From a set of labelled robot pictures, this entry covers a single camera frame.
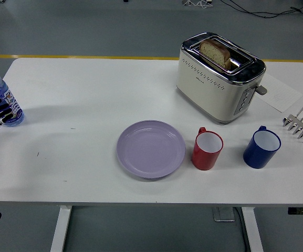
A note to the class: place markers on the blue mug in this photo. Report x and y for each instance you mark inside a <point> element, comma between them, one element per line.
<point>256,156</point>

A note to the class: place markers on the white paper sheet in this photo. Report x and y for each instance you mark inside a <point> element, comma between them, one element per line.
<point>280,94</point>

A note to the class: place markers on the cream chrome toaster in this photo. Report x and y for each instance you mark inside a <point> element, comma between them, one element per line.
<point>206,89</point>

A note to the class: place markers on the grey box under table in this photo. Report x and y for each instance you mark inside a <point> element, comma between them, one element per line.
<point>223,214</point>

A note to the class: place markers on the white table leg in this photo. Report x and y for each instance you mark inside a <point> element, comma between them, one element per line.
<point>253,231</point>
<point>60,231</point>

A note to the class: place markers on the purple plate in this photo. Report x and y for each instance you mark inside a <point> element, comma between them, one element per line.
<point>151,149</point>

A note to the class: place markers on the brown bread slice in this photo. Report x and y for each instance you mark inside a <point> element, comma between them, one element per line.
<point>215,51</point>

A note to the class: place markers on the red mug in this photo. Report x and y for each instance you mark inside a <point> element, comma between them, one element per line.
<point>204,158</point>

